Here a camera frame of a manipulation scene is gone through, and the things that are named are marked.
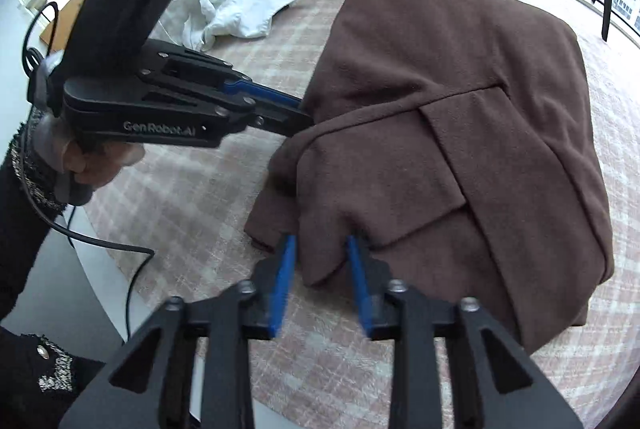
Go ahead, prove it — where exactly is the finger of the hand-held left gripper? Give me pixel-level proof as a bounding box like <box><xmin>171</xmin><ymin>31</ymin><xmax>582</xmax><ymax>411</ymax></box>
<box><xmin>220</xmin><ymin>99</ymin><xmax>316</xmax><ymax>138</ymax></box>
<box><xmin>145</xmin><ymin>40</ymin><xmax>304</xmax><ymax>110</ymax></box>

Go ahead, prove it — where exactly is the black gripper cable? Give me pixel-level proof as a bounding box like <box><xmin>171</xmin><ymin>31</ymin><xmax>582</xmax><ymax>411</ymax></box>
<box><xmin>22</xmin><ymin>1</ymin><xmax>156</xmax><ymax>345</ymax></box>

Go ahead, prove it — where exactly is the plaid bed sheet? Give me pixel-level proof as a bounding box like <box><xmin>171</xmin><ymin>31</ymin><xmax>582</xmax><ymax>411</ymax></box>
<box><xmin>75</xmin><ymin>0</ymin><xmax>640</xmax><ymax>429</ymax></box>

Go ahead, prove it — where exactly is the pine wood slatted panel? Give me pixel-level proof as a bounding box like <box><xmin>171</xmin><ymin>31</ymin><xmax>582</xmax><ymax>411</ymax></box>
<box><xmin>39</xmin><ymin>16</ymin><xmax>68</xmax><ymax>52</ymax></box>

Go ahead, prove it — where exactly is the person's black tweed jacket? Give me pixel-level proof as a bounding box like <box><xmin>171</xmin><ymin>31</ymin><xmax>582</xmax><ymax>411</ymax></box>
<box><xmin>0</xmin><ymin>326</ymin><xmax>108</xmax><ymax>429</ymax></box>

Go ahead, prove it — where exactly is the person's left hand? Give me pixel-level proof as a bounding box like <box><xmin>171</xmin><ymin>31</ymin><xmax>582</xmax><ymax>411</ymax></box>
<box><xmin>62</xmin><ymin>140</ymin><xmax>147</xmax><ymax>188</ymax></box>

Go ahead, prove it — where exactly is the brown fleece garment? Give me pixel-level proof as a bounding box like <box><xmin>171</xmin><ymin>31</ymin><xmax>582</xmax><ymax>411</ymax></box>
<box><xmin>244</xmin><ymin>0</ymin><xmax>616</xmax><ymax>352</ymax></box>

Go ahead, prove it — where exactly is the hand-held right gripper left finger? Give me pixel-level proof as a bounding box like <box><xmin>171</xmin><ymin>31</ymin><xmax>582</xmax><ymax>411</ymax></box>
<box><xmin>59</xmin><ymin>233</ymin><xmax>298</xmax><ymax>429</ymax></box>

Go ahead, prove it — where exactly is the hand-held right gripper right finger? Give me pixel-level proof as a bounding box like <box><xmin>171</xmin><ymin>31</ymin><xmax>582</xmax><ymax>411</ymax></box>
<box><xmin>346</xmin><ymin>235</ymin><xmax>586</xmax><ymax>429</ymax></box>

